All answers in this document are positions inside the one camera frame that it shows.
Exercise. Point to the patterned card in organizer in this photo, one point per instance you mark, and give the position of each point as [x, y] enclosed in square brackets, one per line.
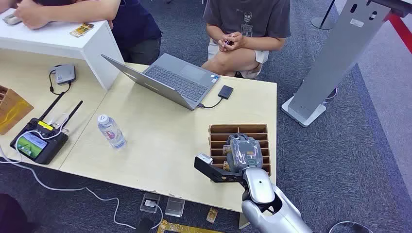
[227, 150]
[226, 165]

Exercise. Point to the person's right forearm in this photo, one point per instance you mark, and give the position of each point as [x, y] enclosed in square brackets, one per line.
[215, 33]

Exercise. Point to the black external drive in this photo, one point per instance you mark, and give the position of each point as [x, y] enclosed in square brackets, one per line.
[225, 92]

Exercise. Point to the person's left forearm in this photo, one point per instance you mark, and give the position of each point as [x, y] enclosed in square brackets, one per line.
[264, 43]
[80, 9]

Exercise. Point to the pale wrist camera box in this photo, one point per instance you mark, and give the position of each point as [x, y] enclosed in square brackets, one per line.
[204, 158]

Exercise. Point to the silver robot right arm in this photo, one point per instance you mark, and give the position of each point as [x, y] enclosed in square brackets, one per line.
[264, 193]

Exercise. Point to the round base pole stand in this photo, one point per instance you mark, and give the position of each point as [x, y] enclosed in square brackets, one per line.
[323, 22]

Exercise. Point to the person's right hand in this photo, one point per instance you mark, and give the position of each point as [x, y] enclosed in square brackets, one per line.
[223, 45]

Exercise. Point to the black remote controller with antennas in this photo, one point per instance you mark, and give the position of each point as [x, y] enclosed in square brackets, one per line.
[40, 144]

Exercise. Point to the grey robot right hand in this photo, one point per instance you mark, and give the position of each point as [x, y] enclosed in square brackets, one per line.
[244, 153]

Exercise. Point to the grey handheld device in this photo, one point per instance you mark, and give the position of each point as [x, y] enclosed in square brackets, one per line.
[12, 19]

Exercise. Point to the golden patterned sheet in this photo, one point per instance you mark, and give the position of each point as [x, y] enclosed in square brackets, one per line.
[180, 229]

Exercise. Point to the grey hub device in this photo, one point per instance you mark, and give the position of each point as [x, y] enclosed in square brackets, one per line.
[65, 74]

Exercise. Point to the yellow patterned card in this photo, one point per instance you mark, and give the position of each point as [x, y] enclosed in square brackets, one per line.
[81, 30]

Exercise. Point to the silver tilted kiosk stand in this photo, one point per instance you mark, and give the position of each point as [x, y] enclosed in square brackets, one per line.
[334, 54]

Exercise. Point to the red strip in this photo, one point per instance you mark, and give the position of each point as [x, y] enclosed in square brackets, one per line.
[402, 30]

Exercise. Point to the wooden slotted card organizer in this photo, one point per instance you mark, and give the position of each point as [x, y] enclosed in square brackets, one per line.
[13, 109]
[222, 133]

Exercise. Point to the clear plastic water bottle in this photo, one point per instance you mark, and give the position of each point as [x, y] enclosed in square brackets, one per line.
[111, 132]

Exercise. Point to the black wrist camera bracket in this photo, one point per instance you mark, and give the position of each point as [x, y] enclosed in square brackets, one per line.
[215, 173]

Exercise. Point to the person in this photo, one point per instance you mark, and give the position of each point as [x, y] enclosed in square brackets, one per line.
[135, 29]
[248, 19]

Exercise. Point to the grey open laptop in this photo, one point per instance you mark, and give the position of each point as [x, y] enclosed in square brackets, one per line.
[177, 80]

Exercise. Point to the person's left hand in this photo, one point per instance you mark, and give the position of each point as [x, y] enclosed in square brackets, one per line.
[237, 40]
[29, 14]

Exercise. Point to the floor socket box with plug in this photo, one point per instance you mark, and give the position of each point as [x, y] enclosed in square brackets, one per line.
[150, 203]

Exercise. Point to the white box shelf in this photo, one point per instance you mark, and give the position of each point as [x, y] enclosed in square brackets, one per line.
[54, 41]

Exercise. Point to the clear floor socket box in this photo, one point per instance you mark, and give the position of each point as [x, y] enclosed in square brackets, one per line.
[174, 207]

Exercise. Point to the black rounded object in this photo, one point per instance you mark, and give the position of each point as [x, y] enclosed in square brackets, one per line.
[144, 226]

